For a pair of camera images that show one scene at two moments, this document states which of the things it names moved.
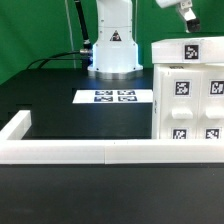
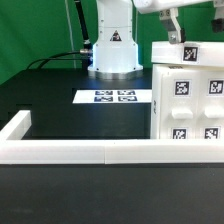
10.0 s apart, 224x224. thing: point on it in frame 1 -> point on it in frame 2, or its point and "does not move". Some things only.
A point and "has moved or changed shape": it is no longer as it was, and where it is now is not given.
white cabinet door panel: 212,105 does not move
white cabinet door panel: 180,103 does not move
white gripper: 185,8 -> 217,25
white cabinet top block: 188,50 has moved or changed shape
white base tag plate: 110,96 does not move
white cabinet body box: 187,101 does not move
